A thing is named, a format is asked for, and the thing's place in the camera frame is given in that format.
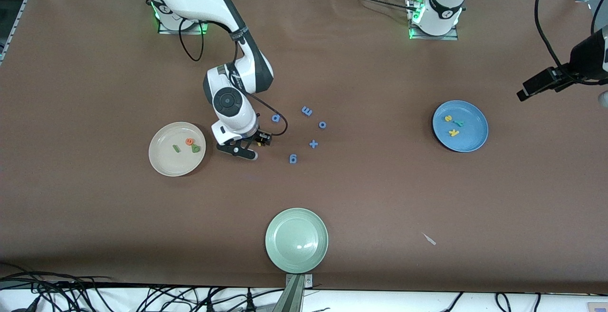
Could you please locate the blue plate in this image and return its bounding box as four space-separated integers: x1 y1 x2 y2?
432 100 489 153

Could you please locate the beige plate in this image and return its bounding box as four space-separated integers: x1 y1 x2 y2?
148 122 207 177

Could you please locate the pale green plate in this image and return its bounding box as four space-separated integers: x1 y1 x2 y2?
265 208 329 274

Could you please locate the brown table cover sheet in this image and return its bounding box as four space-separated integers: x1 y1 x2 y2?
0 0 608 294

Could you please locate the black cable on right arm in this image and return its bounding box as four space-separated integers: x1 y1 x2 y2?
178 20 289 137

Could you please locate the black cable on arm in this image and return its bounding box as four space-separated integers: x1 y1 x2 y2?
534 0 608 87
178 20 289 137

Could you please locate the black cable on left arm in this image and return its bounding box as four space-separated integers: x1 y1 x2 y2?
534 0 608 87

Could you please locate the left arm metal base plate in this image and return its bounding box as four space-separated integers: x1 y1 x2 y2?
408 0 459 41

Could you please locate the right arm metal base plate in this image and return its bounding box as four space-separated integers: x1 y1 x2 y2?
158 3 209 35

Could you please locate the aluminium camera mount post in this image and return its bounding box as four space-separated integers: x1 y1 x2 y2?
271 274 314 312

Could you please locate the black floor cable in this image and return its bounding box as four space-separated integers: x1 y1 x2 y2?
439 292 464 312
204 287 285 312
0 261 114 289
494 292 513 312
138 287 205 312
0 281 100 312

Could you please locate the black cable at arm base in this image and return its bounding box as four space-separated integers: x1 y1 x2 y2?
332 0 418 12

